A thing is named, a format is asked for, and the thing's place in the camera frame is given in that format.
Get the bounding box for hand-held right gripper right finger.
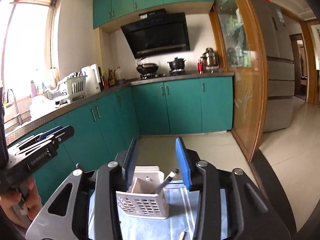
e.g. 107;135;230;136
175;137;298;240

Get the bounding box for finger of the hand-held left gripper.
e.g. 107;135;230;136
19;127;63;148
15;125;75;155

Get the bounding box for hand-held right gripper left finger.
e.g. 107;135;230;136
26;138;140;240

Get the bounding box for white plastic utensil holder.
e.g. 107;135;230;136
115;165;170;220

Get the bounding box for person's left hand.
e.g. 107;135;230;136
0;176;42;229

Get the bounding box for teal sink base cabinet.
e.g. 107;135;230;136
7;85;141;205

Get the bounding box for white plastic bag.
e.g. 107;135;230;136
29;96;57;118

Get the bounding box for metal faucet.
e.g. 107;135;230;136
6;89;23;126

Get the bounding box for white dish rack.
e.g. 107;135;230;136
46;72;88;106

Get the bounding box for teal stove base cabinet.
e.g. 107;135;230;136
131;76;234;135

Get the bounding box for white electric water boiler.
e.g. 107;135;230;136
81;64;102;94

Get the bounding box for blue plaid cloth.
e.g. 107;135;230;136
87;180;230;240

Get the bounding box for clear oil bottle red cap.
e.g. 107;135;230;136
116;67;126;84

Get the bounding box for window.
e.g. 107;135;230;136
0;0;62;99

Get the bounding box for gas stove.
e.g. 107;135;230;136
136;69;188;80

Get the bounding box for black clay pot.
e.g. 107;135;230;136
167;57;187;71

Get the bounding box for black wok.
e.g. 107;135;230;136
136;58;160;74

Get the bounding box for wooden framed glass sliding door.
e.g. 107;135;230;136
206;0;269;163

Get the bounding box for stainless steel pot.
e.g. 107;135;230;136
201;47;221;68

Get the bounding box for black range hood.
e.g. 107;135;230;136
120;9;191;59

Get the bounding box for grey refrigerator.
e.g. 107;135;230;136
250;0;297;133

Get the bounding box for dark wooden doorway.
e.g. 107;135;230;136
289;33;308;101

